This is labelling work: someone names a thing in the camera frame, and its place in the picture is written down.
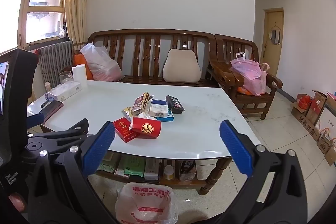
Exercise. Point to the orange packet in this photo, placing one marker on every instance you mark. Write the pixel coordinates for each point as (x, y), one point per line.
(243, 90)

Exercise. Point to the red paper cup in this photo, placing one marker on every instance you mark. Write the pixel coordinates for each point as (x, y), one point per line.
(145, 128)

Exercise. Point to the dark red notebook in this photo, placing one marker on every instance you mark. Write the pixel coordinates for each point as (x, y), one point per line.
(52, 109)

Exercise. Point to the dark box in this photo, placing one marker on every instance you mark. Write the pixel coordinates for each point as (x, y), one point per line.
(187, 170)

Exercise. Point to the white topped wooden coffee table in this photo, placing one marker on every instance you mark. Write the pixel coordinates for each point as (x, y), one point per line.
(210, 182)

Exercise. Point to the white tissue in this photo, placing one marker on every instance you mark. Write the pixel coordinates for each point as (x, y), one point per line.
(145, 116)

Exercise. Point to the long white box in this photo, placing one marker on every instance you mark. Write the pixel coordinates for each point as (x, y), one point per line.
(64, 90)

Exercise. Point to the black and blue pen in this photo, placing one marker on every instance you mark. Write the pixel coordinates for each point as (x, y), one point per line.
(47, 102)

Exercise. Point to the bin with white plastic liner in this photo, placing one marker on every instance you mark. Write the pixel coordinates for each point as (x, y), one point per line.
(144, 203)

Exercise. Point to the gold snack wrapper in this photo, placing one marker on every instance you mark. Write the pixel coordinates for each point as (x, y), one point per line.
(127, 113)

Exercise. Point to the person's left hand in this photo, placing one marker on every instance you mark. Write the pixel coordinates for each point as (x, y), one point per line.
(17, 201)

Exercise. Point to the wet wipes pack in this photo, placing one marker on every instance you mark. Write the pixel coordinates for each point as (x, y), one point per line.
(109, 162)

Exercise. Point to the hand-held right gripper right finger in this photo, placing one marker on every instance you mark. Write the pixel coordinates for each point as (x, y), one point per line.
(236, 146)

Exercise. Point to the small cardboard box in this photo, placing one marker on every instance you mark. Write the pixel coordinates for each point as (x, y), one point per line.
(325, 142)

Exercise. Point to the grey radiator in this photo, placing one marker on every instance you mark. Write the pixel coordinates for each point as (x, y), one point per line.
(55, 61)

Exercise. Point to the hanger with cloths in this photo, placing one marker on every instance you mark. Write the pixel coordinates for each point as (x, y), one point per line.
(275, 36)

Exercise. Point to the wooden sofa bench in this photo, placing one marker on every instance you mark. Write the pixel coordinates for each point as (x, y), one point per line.
(152, 35)

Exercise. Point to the purple playing card box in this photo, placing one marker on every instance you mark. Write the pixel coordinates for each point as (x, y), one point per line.
(139, 103)

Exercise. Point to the black box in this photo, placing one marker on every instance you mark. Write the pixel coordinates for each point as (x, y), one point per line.
(175, 104)

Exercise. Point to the small white plastic bag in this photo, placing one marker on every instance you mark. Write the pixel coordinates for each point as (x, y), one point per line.
(62, 32)

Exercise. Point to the red cigarette box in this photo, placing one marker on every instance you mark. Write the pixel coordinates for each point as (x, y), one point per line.
(122, 128)

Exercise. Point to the white box with navy top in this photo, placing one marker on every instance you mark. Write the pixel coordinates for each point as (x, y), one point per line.
(158, 108)

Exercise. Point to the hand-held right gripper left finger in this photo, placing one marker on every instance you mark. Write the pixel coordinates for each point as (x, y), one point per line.
(101, 144)

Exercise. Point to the beige patterned curtain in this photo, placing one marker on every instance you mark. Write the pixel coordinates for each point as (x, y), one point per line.
(77, 3)

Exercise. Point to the clear glass mug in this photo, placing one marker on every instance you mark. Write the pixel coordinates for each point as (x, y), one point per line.
(65, 77)

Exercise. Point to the pink plastic bag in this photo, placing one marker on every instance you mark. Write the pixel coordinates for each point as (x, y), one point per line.
(250, 74)

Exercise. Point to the white carton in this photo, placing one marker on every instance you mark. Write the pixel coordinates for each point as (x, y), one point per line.
(151, 169)

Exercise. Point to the printed cardboard box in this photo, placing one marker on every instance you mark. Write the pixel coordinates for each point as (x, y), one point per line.
(313, 119)

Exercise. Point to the wooden armchair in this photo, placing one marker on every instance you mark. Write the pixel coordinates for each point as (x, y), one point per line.
(226, 74)

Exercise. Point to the red plastic bag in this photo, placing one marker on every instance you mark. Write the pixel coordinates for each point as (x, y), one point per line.
(305, 102)

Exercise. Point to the beige back cushion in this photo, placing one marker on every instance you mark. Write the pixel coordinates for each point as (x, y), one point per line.
(181, 67)

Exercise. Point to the green packet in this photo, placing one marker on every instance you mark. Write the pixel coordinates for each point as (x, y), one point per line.
(134, 166)

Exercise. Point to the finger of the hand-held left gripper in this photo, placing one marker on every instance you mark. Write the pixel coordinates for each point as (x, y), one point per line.
(35, 119)
(76, 128)

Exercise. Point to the light blue medicine box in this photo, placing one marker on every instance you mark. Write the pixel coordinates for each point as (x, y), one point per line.
(169, 117)

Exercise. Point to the open cardboard box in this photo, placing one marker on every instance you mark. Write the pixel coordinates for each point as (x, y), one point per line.
(296, 109)

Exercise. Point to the yellow door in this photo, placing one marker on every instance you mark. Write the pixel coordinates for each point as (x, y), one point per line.
(273, 56)

